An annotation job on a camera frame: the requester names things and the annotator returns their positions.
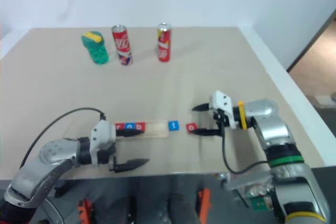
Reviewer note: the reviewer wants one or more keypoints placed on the orange and black clamp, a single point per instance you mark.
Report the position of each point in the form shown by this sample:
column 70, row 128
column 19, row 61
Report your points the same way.
column 85, row 211
column 205, row 205

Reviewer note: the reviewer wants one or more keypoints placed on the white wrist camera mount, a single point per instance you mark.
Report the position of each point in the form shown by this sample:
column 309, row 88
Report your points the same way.
column 223, row 103
column 103, row 134

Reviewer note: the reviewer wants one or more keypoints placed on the long wooden tray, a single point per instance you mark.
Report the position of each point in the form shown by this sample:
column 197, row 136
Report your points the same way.
column 156, row 129

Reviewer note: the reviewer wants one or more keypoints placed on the green bottle with yellow lid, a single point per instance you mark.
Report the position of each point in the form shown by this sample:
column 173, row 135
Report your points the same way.
column 95, row 49

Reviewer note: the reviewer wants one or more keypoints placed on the red letter o block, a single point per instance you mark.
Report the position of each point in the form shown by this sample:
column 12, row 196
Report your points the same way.
column 191, row 127

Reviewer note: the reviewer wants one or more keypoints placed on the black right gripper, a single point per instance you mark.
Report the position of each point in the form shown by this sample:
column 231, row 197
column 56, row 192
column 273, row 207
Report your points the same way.
column 221, row 119

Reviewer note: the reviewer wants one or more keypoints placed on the blue letter o block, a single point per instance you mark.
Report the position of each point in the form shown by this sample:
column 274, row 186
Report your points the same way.
column 128, row 125

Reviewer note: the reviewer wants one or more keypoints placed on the red letter r block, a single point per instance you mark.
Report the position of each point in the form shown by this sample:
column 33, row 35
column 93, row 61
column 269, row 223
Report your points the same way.
column 119, row 126

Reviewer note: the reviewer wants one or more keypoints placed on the blue letter t block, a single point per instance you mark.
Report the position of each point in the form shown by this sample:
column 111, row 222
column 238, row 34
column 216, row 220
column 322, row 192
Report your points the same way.
column 173, row 126

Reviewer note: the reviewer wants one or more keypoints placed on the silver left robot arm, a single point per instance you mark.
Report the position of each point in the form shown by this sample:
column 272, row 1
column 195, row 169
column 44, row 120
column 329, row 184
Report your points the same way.
column 52, row 155

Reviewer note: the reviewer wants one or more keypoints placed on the red and yellow cola can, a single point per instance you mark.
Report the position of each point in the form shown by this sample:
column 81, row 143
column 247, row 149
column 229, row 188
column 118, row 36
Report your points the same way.
column 164, row 43

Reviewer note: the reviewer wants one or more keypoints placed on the pale cardboard box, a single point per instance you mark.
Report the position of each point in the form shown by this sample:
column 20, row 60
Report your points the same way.
column 323, row 100

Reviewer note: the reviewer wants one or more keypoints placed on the red and blue cola can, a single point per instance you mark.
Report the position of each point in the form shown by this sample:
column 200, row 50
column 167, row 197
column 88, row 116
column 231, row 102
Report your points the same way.
column 122, row 45

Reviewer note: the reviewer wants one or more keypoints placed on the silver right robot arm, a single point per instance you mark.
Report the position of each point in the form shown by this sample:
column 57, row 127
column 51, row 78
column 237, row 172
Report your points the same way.
column 273, row 129

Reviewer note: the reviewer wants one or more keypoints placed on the green circuit board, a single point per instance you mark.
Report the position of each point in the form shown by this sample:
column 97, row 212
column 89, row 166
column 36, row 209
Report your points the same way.
column 261, row 203

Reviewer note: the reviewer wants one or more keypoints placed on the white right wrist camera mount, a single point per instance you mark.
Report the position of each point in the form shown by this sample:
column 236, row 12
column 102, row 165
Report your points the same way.
column 223, row 103

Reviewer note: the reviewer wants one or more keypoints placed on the red letter b block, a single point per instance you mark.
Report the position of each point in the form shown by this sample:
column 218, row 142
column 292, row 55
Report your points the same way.
column 139, row 126

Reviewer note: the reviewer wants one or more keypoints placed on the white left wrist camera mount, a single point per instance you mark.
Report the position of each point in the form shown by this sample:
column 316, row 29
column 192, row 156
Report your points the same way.
column 103, row 134

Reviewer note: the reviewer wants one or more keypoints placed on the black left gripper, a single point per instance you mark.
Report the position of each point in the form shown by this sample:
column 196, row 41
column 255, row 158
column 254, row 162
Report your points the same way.
column 109, row 153

